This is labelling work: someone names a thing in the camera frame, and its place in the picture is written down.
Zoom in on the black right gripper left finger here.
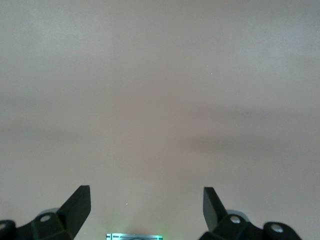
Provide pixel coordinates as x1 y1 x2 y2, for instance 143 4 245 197
0 185 92 240

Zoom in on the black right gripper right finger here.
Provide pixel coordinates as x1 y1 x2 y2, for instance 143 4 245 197
198 186 302 240

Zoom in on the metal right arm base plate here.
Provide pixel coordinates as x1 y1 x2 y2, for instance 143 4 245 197
105 232 165 240

